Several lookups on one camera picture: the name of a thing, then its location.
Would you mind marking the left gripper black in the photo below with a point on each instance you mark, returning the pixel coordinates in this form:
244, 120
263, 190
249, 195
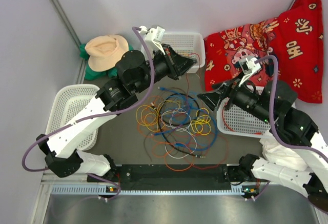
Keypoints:
178, 65

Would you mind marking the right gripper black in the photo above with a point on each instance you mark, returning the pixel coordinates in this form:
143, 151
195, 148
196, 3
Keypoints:
230, 87

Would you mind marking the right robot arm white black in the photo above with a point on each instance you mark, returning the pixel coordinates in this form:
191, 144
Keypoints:
292, 129

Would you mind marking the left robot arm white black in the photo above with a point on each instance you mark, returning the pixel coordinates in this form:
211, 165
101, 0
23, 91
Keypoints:
134, 75

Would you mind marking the white basket back centre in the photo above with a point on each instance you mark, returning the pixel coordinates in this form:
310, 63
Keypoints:
184, 43

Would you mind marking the white basket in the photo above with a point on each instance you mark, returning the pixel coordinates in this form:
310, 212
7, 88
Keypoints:
69, 101
184, 43
250, 119

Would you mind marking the white basket right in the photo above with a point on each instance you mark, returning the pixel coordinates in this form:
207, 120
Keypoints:
250, 119

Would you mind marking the peach bucket hat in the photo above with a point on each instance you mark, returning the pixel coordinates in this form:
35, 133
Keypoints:
105, 51

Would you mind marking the white cloth right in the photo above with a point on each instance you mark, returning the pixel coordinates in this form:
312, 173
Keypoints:
274, 152

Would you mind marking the green cloth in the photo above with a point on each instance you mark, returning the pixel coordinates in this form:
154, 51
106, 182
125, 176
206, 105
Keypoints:
89, 73

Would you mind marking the black base bar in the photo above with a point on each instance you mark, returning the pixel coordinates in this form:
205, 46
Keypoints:
160, 177

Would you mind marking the red printed pillow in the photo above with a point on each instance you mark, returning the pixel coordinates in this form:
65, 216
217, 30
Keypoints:
295, 37

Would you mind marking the white basket left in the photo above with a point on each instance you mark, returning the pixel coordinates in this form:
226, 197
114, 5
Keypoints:
69, 101

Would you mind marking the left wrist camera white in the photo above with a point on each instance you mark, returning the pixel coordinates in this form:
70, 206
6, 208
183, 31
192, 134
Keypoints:
153, 38

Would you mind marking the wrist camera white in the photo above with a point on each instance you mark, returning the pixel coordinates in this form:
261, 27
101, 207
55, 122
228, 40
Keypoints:
153, 38
249, 66

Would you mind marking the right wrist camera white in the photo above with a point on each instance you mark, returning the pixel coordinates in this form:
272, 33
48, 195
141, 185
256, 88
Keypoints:
249, 66

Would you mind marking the white slotted cable duct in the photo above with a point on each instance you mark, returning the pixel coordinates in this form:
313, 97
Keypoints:
111, 190

